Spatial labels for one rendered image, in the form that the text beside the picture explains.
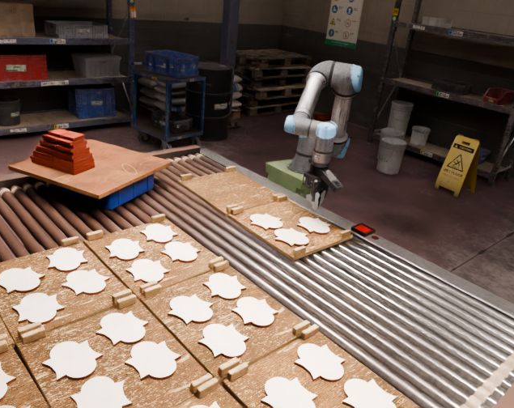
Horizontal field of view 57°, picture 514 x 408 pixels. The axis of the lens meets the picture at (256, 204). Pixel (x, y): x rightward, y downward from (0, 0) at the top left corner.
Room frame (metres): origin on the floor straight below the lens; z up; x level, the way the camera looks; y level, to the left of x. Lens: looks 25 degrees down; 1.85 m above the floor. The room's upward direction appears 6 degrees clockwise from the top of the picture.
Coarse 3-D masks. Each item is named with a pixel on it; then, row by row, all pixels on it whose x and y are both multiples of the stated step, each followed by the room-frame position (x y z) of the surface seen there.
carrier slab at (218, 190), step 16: (208, 176) 2.23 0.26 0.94; (224, 176) 2.25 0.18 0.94; (240, 176) 2.27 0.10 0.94; (192, 192) 2.04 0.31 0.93; (208, 192) 2.04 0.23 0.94; (224, 192) 2.06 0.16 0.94; (240, 192) 2.08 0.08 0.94; (256, 192) 2.10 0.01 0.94; (272, 192) 2.12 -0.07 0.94; (224, 208) 1.88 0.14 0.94
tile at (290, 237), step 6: (276, 234) 1.67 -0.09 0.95; (282, 234) 1.68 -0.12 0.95; (288, 234) 1.68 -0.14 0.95; (294, 234) 1.69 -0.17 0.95; (300, 234) 1.69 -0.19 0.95; (306, 234) 1.70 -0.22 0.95; (276, 240) 1.63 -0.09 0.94; (282, 240) 1.63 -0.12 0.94; (288, 240) 1.63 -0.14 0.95; (294, 240) 1.63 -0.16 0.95; (300, 240) 1.64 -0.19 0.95; (306, 240) 1.64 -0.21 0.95
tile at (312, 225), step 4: (300, 220) 1.82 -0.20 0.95; (304, 220) 1.82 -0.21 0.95; (308, 220) 1.83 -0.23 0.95; (312, 220) 1.83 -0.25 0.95; (316, 220) 1.84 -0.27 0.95; (320, 220) 1.84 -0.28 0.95; (300, 224) 1.78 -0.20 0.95; (304, 224) 1.79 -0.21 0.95; (308, 224) 1.79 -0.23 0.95; (312, 224) 1.79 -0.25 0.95; (316, 224) 1.80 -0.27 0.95; (320, 224) 1.80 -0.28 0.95; (324, 224) 1.81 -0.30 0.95; (328, 224) 1.81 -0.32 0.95; (304, 228) 1.76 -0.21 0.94; (308, 228) 1.75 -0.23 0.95; (312, 228) 1.76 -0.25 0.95; (316, 228) 1.76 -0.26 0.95; (320, 228) 1.76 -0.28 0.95; (324, 228) 1.77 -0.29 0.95; (328, 228) 1.77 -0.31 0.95; (308, 232) 1.73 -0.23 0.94; (312, 232) 1.74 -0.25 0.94; (316, 232) 1.73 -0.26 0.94; (320, 232) 1.73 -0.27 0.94; (324, 232) 1.73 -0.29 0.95; (328, 232) 1.75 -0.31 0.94
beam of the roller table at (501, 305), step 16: (224, 160) 2.55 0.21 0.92; (256, 176) 2.35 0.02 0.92; (288, 192) 2.19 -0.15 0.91; (304, 208) 2.03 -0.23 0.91; (320, 208) 2.04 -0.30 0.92; (336, 224) 1.89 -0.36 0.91; (352, 224) 1.90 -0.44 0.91; (368, 240) 1.76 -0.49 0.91; (384, 240) 1.78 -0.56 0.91; (400, 256) 1.66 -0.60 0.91; (416, 256) 1.67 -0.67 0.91; (432, 272) 1.56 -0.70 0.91; (448, 272) 1.58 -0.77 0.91; (464, 288) 1.47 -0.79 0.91; (480, 288) 1.48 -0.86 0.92; (496, 304) 1.39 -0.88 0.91; (512, 304) 1.40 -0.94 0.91
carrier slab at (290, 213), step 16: (256, 208) 1.92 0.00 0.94; (272, 208) 1.93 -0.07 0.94; (288, 208) 1.95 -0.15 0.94; (240, 224) 1.76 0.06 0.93; (288, 224) 1.79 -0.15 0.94; (272, 240) 1.63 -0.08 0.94; (320, 240) 1.68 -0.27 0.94; (336, 240) 1.69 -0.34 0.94; (288, 256) 1.54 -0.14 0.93; (304, 256) 1.57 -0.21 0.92
